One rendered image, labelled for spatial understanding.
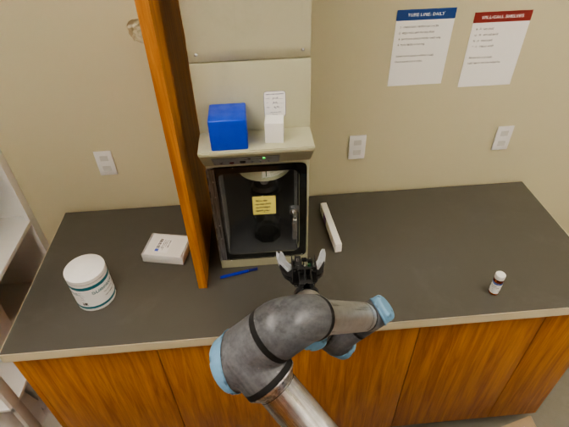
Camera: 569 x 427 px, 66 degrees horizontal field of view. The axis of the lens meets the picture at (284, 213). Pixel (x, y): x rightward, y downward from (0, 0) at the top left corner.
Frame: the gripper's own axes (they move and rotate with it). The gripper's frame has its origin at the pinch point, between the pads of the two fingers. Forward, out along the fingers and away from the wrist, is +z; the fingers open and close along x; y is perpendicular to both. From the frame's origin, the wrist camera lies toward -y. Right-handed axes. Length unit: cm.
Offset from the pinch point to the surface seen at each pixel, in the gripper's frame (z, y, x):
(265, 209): 13.5, 7.3, 10.3
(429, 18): 59, 52, -51
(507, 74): 59, 30, -86
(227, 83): 14, 51, 18
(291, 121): 14.7, 38.4, 1.0
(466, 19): 59, 51, -65
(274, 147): 3.8, 36.5, 6.4
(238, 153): 2.9, 35.8, 16.4
